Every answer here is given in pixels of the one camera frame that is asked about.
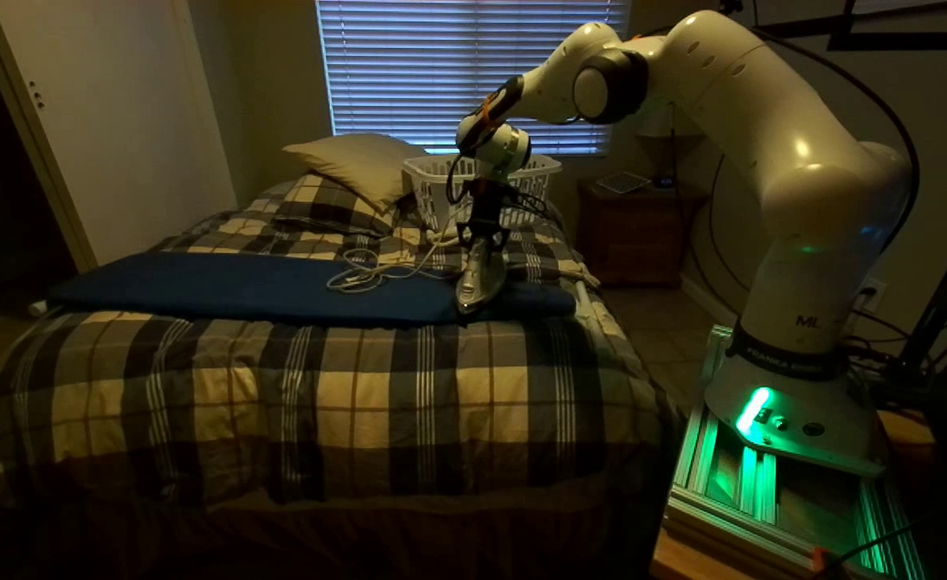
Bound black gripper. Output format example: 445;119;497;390
461;168;517;257

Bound white clothes iron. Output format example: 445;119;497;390
450;231;514;319

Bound white plastic laundry basket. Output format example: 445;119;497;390
399;151;566;235

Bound beige pillow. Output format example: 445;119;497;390
281;132;433;216

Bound wooden nightstand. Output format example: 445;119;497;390
577;175;709;294

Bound window blinds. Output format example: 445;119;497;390
311;0;633;162

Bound plaid bedspread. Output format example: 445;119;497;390
0;168;681;522

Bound blue ironing board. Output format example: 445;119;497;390
44;247;579;332

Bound white closet door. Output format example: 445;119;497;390
0;0;240;274

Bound white iron power cord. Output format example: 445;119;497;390
323;229;468;296

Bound green lit robot base mount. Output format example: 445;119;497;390
662;319;930;580

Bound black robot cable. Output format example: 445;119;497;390
771;33;924;326

